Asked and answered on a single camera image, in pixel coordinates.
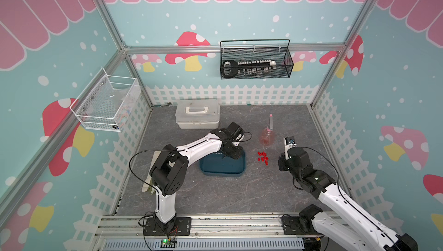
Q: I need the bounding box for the teal plastic storage box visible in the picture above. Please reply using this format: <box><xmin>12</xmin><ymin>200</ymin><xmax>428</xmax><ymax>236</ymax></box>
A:
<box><xmin>198</xmin><ymin>151</ymin><xmax>246</xmax><ymax>177</ymax></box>

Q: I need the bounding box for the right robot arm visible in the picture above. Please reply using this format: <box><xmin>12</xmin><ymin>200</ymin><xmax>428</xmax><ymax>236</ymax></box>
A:
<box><xmin>279</xmin><ymin>144</ymin><xmax>418</xmax><ymax>251</ymax></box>

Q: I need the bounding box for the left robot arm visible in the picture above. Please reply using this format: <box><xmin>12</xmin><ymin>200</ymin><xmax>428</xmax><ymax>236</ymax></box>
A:
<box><xmin>149</xmin><ymin>122</ymin><xmax>246</xmax><ymax>224</ymax></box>

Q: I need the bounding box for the white plastic storage case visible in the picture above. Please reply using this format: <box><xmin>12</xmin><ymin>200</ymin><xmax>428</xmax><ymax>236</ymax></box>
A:
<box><xmin>175</xmin><ymin>99</ymin><xmax>220</xmax><ymax>129</ymax></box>

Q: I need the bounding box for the white work glove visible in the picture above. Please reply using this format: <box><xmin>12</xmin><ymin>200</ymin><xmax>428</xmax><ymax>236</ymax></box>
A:
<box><xmin>141</xmin><ymin>151</ymin><xmax>160</xmax><ymax>194</ymax></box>

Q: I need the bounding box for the green circuit board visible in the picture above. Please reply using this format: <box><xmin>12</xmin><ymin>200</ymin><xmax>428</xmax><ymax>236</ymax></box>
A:
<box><xmin>160</xmin><ymin>239</ymin><xmax>177</xmax><ymax>249</ymax></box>

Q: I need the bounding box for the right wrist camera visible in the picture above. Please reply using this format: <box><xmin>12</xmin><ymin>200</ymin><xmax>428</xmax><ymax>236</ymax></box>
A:
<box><xmin>284</xmin><ymin>136</ymin><xmax>296</xmax><ymax>160</ymax></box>

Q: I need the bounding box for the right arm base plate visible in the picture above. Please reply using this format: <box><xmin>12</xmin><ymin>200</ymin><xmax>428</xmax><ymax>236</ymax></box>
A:
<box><xmin>280</xmin><ymin>214</ymin><xmax>317</xmax><ymax>236</ymax></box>

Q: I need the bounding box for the socket set on rail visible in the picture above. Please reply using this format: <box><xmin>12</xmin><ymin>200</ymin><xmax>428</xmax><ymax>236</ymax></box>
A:
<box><xmin>220</xmin><ymin>60</ymin><xmax>277</xmax><ymax>79</ymax></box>

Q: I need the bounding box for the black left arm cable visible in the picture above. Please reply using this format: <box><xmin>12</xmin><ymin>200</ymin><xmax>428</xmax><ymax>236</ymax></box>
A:
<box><xmin>129</xmin><ymin>148</ymin><xmax>174</xmax><ymax>193</ymax></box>

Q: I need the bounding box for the black wire wall basket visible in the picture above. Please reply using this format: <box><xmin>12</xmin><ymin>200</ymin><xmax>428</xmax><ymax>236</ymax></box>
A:
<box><xmin>220</xmin><ymin>39</ymin><xmax>294</xmax><ymax>80</ymax></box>

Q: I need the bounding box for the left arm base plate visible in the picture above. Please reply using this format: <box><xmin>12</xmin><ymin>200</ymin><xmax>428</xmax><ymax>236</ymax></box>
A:
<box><xmin>141</xmin><ymin>216</ymin><xmax>192</xmax><ymax>237</ymax></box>

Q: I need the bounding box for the white wire wall basket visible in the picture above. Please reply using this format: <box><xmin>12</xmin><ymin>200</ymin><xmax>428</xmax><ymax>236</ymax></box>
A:
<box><xmin>70</xmin><ymin>69</ymin><xmax>141</xmax><ymax>132</ymax></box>

